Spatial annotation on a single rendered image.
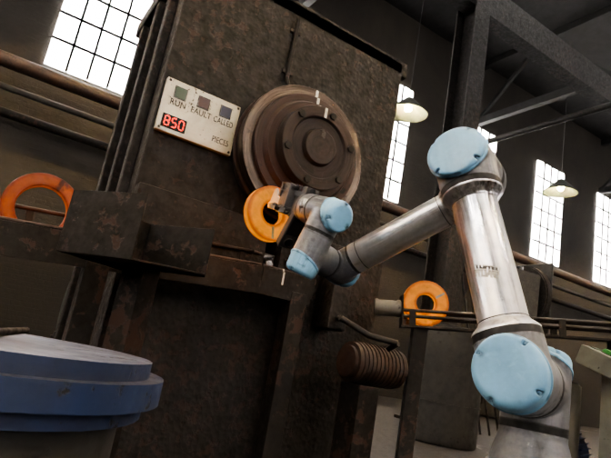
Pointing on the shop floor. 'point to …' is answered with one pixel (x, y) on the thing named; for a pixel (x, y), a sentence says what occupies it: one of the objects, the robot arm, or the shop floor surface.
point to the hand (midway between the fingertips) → (272, 207)
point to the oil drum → (448, 392)
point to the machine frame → (351, 88)
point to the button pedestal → (589, 357)
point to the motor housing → (363, 394)
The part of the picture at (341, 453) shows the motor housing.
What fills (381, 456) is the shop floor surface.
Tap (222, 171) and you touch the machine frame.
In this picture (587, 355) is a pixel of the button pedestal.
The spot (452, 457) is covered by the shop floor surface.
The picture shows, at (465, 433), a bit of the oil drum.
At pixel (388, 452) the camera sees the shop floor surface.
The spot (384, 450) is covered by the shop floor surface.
